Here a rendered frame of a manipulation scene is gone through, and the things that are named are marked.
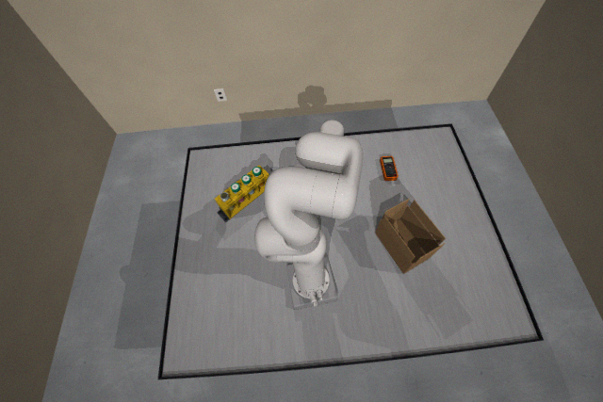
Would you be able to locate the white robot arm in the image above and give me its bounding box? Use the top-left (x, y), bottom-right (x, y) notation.
top-left (255, 121), bottom-right (363, 306)

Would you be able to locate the orange digital multimeter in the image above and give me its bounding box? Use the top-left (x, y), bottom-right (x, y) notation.
top-left (380, 156), bottom-right (399, 181)

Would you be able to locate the black table edge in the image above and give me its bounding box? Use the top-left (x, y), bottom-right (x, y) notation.
top-left (158, 123), bottom-right (544, 379)

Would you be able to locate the brown cardboard box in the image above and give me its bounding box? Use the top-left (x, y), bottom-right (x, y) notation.
top-left (375, 199), bottom-right (446, 274)

